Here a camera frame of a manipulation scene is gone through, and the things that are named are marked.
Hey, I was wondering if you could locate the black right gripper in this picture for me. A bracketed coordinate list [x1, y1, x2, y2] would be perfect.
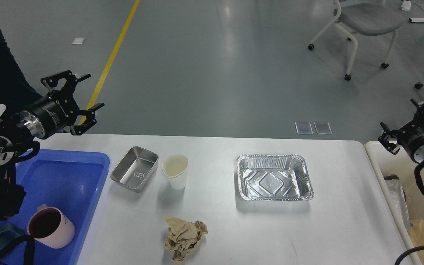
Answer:
[378, 99, 424, 164]

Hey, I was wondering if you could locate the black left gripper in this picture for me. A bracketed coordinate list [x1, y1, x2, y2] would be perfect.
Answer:
[19, 71, 105, 139]

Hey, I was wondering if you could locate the stainless steel rectangular container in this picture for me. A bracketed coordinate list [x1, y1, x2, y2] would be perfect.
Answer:
[110, 146, 159, 193]

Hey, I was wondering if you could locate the pink mug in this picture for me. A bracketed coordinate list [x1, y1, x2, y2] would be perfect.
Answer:
[26, 205, 76, 249]

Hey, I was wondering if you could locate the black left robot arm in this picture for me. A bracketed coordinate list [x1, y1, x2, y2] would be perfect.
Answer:
[0, 70, 104, 265]

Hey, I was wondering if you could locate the plastic bag in bin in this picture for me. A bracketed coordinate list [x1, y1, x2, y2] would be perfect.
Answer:
[384, 174, 413, 230]

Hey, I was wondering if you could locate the blue plastic tray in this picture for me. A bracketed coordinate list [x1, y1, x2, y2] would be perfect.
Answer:
[7, 149, 110, 265]

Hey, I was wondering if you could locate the white plastic bin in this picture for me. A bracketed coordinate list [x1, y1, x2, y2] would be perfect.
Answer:
[364, 141, 424, 251]

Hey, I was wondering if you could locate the floor outlet plate right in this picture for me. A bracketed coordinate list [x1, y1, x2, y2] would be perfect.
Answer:
[314, 122, 333, 135]

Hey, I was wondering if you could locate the floor outlet plate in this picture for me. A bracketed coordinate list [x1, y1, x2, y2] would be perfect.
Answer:
[294, 122, 313, 135]
[314, 122, 333, 135]

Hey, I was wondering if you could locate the floor outlet plate left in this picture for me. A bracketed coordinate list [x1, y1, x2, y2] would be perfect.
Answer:
[294, 122, 313, 135]

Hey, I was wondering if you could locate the grey office chair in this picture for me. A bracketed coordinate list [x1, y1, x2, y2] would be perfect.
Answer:
[307, 0, 405, 81]

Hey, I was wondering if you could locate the white paper cup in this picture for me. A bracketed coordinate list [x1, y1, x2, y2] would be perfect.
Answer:
[162, 153, 189, 190]

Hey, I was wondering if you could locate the aluminium foil tray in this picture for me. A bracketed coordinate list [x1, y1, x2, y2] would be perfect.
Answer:
[236, 154, 314, 202]

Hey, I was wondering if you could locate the blue mug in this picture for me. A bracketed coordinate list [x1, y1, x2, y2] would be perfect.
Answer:
[0, 223, 26, 251]

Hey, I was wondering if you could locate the crumpled brown paper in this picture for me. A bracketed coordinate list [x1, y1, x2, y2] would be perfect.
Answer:
[164, 215, 208, 265]

